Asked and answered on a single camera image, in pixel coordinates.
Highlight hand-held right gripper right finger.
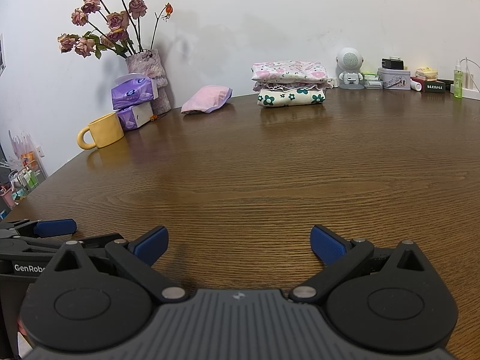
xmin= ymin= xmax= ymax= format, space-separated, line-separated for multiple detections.
xmin=288 ymin=224 xmax=432 ymax=304

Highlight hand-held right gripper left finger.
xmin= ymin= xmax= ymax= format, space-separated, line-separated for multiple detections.
xmin=52 ymin=226 xmax=189 ymax=303

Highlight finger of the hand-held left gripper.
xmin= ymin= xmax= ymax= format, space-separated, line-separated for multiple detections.
xmin=0 ymin=218 xmax=78 ymax=239
xmin=15 ymin=233 xmax=124 ymax=253

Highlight pink blue mesh vest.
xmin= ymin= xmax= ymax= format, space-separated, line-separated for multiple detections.
xmin=181 ymin=85 xmax=233 ymax=115

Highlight clear rack with bottles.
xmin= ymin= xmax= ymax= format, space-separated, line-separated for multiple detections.
xmin=0 ymin=129 xmax=49 ymax=211

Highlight yellow mug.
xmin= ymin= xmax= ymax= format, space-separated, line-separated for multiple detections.
xmin=77 ymin=112 xmax=125 ymax=151

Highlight purple tissue pack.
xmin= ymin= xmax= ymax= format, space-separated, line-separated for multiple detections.
xmin=115 ymin=101 xmax=154 ymax=132
xmin=110 ymin=74 xmax=159 ymax=110

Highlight green flower folded cloth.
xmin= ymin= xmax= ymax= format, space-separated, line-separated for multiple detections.
xmin=257 ymin=87 xmax=326 ymax=108

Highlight lilac ruffled folded cloth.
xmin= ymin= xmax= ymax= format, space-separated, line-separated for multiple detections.
xmin=253 ymin=80 xmax=334 ymax=92

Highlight grey tin box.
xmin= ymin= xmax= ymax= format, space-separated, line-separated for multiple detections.
xmin=377 ymin=67 xmax=411 ymax=91

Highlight pink floral folded cloth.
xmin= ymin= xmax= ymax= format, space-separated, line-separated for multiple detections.
xmin=250 ymin=61 xmax=328 ymax=84

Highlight vase of dried roses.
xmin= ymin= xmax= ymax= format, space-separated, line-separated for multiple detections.
xmin=125 ymin=48 xmax=172 ymax=116

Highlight white robot speaker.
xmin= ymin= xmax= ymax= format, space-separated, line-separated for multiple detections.
xmin=335 ymin=47 xmax=366 ymax=90

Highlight cream yellow round box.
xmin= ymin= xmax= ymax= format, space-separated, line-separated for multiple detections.
xmin=415 ymin=66 xmax=439 ymax=81

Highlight green spray bottle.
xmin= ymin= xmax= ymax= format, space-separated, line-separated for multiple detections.
xmin=453 ymin=59 xmax=465 ymax=99

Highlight white power strip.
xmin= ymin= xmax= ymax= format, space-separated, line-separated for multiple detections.
xmin=450 ymin=68 xmax=480 ymax=100

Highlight dried rose bouquet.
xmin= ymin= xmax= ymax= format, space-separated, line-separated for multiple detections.
xmin=57 ymin=0 xmax=174 ymax=59

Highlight white cable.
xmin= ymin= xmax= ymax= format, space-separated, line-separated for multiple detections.
xmin=460 ymin=57 xmax=480 ymax=94

